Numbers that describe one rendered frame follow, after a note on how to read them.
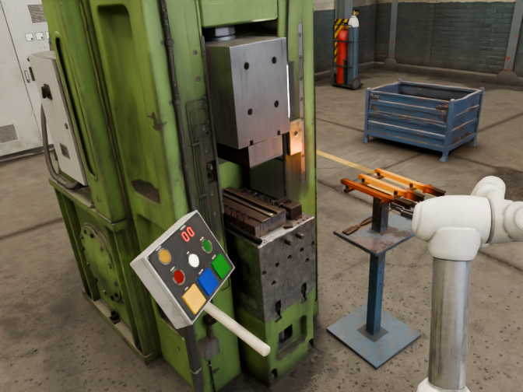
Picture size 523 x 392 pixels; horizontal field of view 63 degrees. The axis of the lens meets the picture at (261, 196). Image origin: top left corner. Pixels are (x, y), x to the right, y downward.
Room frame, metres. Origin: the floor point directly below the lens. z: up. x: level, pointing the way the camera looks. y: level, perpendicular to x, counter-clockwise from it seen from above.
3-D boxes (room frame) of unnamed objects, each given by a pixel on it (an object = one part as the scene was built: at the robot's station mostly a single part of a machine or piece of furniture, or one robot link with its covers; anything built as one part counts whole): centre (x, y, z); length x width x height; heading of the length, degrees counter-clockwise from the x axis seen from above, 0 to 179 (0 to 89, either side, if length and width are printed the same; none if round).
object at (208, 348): (1.61, 0.31, 0.36); 0.09 x 0.07 x 0.12; 131
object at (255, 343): (1.46, 0.17, 0.62); 0.44 x 0.05 x 0.05; 41
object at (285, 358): (1.96, 0.07, 0.23); 0.55 x 0.37 x 0.47; 41
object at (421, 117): (5.32, -2.09, 0.36); 1.20 x 0.80 x 0.72; 39
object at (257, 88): (1.94, 0.07, 1.56); 0.42 x 0.39 x 0.40; 41
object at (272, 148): (1.92, 0.10, 1.32); 0.42 x 0.20 x 0.10; 41
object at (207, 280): (1.27, 0.22, 1.01); 0.07 x 0.05 x 0.07; 156
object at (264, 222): (1.92, 0.10, 0.96); 0.42 x 0.20 x 0.09; 41
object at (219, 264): (1.37, 0.18, 1.01); 0.07 x 0.05 x 0.07; 156
